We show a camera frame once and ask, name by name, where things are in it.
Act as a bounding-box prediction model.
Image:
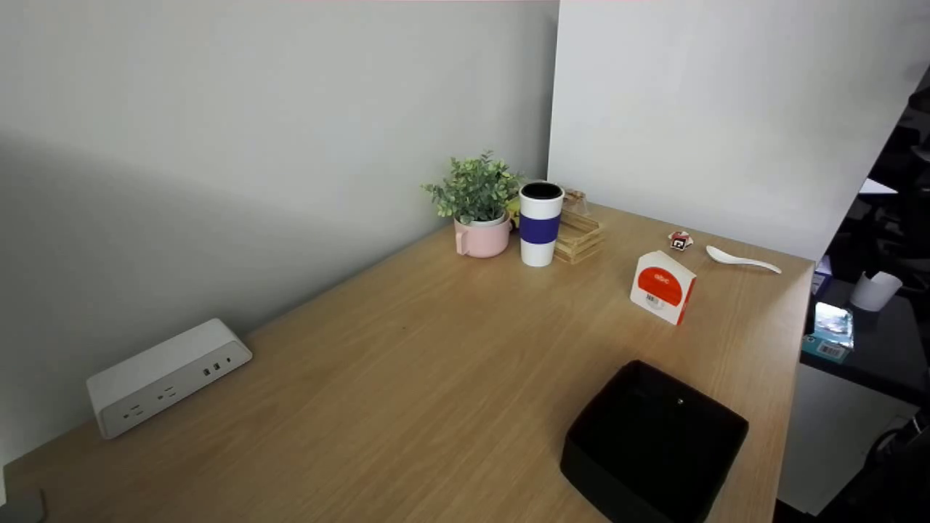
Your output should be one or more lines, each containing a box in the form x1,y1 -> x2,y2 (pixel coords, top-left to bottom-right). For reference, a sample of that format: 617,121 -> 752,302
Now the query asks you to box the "white power strip box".
85,317 -> 256,440

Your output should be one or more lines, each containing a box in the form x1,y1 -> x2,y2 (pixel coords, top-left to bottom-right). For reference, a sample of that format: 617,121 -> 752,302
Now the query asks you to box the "white paper roll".
848,266 -> 907,317

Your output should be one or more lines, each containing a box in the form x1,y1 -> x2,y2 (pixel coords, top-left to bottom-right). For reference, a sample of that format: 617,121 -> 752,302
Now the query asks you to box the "teal product box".
800,298 -> 859,366

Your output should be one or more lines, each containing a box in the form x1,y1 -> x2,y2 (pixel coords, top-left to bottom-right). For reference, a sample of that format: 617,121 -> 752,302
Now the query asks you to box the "white red box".
627,246 -> 700,329

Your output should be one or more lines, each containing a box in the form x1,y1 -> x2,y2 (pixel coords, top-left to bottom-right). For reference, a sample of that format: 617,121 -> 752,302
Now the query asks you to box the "black side desk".
800,273 -> 930,410

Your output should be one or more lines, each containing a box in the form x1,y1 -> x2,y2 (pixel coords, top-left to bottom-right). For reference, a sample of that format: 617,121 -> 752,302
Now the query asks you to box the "wooden coaster stack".
553,185 -> 607,266

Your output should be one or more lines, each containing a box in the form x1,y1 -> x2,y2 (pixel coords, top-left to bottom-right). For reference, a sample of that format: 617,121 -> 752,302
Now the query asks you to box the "black square box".
559,356 -> 752,523

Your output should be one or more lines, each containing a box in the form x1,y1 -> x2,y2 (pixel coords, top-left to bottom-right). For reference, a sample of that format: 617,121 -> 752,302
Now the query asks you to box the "green plant in pink pot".
421,150 -> 524,260

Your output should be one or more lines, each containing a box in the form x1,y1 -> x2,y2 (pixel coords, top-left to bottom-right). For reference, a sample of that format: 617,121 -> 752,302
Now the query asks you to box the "white cup with blue band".
518,180 -> 567,270

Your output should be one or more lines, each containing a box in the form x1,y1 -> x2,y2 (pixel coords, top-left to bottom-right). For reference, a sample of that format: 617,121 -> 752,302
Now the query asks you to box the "white cabinet side panel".
775,361 -> 918,516

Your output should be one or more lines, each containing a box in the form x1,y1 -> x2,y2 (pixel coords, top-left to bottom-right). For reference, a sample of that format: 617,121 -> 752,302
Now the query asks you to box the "white ceramic spoon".
704,241 -> 785,278

